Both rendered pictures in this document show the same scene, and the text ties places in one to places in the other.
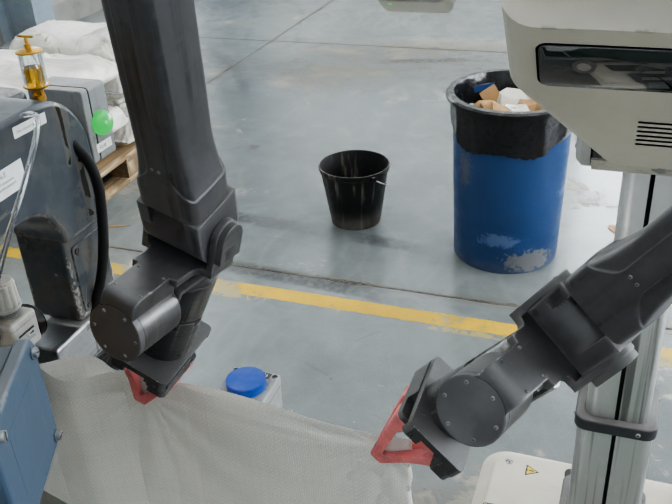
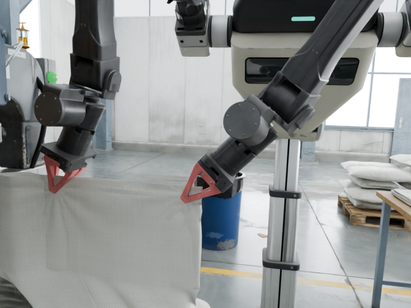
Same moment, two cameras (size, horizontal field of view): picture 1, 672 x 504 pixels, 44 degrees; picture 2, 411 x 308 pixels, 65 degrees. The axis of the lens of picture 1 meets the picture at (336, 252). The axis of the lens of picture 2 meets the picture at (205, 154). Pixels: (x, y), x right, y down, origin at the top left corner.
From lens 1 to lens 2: 40 cm
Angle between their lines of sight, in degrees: 24
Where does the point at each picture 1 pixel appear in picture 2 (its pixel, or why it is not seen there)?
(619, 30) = (278, 47)
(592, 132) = not seen: hidden behind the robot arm
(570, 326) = (284, 94)
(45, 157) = (21, 73)
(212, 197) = (109, 51)
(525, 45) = (241, 60)
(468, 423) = (240, 127)
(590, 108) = not seen: hidden behind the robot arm
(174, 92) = not seen: outside the picture
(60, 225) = (22, 110)
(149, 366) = (62, 153)
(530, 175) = (227, 205)
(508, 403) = (262, 109)
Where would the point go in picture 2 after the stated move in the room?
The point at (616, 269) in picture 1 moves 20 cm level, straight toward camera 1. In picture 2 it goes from (306, 51) to (333, 11)
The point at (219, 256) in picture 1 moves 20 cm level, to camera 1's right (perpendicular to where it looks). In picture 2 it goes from (109, 84) to (217, 89)
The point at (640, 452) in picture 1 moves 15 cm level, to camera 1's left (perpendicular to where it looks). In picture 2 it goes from (293, 277) to (252, 281)
